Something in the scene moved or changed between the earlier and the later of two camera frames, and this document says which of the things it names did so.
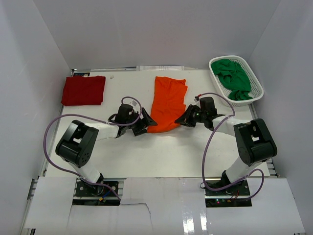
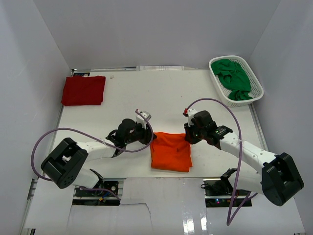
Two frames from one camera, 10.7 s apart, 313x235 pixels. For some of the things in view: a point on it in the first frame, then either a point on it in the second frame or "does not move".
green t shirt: [234, 78] does not move
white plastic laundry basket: [233, 77] does not move
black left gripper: [146, 121] → [146, 133]
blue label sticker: [81, 74] does not move
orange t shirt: [167, 103] → [170, 151]
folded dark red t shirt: [83, 91] does not move
